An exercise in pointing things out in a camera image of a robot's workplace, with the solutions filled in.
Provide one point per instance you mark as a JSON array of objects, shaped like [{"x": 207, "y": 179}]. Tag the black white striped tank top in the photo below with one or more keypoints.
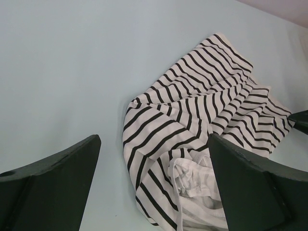
[{"x": 165, "y": 137}]

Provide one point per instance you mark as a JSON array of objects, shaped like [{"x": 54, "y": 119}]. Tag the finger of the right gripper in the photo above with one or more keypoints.
[{"x": 301, "y": 121}]

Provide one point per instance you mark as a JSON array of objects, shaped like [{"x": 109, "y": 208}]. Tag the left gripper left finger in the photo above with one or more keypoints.
[{"x": 49, "y": 194}]

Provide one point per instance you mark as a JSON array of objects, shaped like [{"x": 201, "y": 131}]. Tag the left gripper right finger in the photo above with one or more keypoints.
[{"x": 258, "y": 194}]

